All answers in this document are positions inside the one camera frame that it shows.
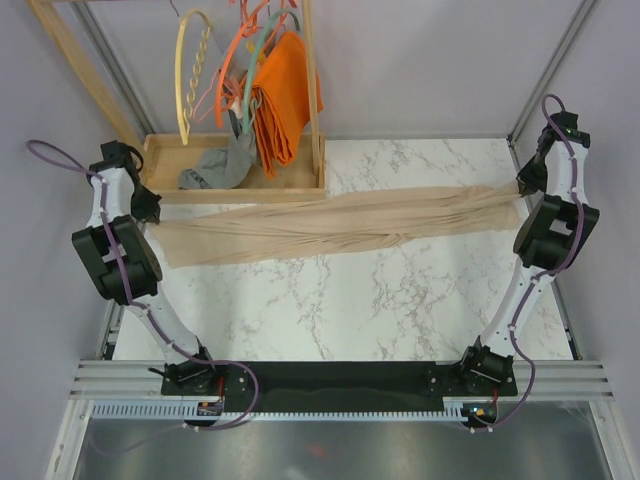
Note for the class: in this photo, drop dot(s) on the pink thin hanger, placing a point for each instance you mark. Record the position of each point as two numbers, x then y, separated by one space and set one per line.
204 105

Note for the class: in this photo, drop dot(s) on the orange cloth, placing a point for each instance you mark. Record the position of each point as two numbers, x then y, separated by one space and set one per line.
281 84

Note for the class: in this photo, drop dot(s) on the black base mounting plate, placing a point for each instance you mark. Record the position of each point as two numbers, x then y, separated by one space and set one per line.
333 387

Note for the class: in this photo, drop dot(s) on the grey slotted cable duct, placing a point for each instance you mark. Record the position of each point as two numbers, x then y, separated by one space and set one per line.
191 410

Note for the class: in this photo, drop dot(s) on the grey garment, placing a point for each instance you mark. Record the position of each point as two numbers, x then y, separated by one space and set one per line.
226 167

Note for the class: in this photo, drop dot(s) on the teal plastic hanger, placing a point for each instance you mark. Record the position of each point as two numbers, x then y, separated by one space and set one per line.
251 72

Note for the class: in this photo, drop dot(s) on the orange plastic hanger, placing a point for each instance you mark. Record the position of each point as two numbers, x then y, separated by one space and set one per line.
228 81

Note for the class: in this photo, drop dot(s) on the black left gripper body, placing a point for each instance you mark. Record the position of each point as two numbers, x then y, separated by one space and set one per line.
144 205

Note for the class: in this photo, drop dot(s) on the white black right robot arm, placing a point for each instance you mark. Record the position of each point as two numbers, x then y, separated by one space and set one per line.
546 244

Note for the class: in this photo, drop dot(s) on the beige trousers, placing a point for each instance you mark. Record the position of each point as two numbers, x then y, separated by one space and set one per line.
347 223

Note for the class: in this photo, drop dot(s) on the aluminium frame rail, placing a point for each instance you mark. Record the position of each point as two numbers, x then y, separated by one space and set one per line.
563 380

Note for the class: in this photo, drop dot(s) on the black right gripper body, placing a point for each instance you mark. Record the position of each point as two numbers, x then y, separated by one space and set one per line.
533 175

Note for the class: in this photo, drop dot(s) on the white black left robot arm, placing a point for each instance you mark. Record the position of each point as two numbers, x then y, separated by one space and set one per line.
124 268

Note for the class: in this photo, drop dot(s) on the wooden clothes rack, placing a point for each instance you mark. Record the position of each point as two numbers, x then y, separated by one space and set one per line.
165 157

